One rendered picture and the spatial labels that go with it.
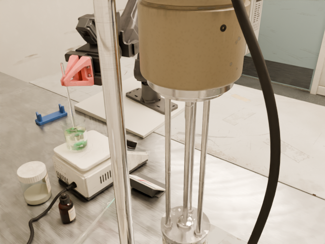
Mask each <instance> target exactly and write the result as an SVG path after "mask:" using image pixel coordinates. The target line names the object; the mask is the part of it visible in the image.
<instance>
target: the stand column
mask: <svg viewBox="0 0 325 244"><path fill-rule="evenodd" d="M93 8H94V17H95V26H96V34H97V43H98V52H99V61H100V69H101V78H102V87H103V99H104V108H105V116H106V125H107V134H108V143H109V151H110V160H111V169H112V178H113V187H114V195H115V204H116V212H117V221H118V233H119V242H120V244H134V233H133V215H132V203H131V191H130V178H129V166H128V154H127V141H126V129H125V116H124V104H123V91H122V79H121V66H120V54H119V42H118V24H117V12H116V0H93Z"/></svg>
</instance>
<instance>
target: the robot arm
mask: <svg viewBox="0 0 325 244"><path fill-rule="evenodd" d="M137 1H138V0H128V1H127V4H126V6H125V9H124V11H123V13H122V14H121V16H120V12H119V11H116V12H117V24H118V42H119V54H120V58H121V57H128V58H130V57H134V56H135V55H136V54H137V59H135V63H134V70H133V74H134V78H135V79H137V81H141V88H136V89H134V90H132V91H129V92H127V93H126V97H128V98H130V99H132V100H134V101H136V102H138V103H140V104H142V105H145V106H147V107H149V108H151V109H153V110H155V111H157V112H159V113H161V114H163V115H165V113H164V98H162V97H161V95H159V94H158V93H157V92H156V91H154V90H153V89H152V88H151V87H150V86H149V85H148V82H147V80H146V79H145V78H144V77H143V76H142V74H141V72H140V57H139V36H138V16H137ZM75 29H76V30H77V31H78V33H79V34H80V35H81V37H82V38H83V39H84V40H85V41H86V42H87V43H86V44H85V45H83V46H81V47H79V48H78V49H76V50H75V51H72V50H70V51H68V52H67V53H66V54H65V55H64V56H65V61H66V62H68V64H67V67H66V70H65V75H66V77H65V79H63V76H62V78H61V79H60V81H61V85H62V86H65V87H69V86H93V85H98V86H102V78H101V69H100V61H99V52H98V43H97V34H96V26H95V17H94V13H93V14H86V15H83V16H81V17H79V18H78V24H77V26H76V28H75ZM71 78H73V79H71ZM176 109H178V104H175V103H173V102H171V112H172V111H174V110H176Z"/></svg>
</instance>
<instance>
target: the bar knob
mask: <svg viewBox="0 0 325 244"><path fill-rule="evenodd" d="M126 141H127V148H129V149H134V150H135V148H136V146H137V143H138V142H136V141H132V140H129V139H126Z"/></svg>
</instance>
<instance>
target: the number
mask: <svg viewBox="0 0 325 244"><path fill-rule="evenodd" d="M129 176H131V177H134V178H136V179H138V180H140V181H142V182H144V183H146V184H149V185H151V186H153V187H155V188H160V189H162V188H161V187H159V186H156V185H154V184H152V183H150V182H148V181H146V180H143V179H141V178H139V177H137V176H134V175H129Z"/></svg>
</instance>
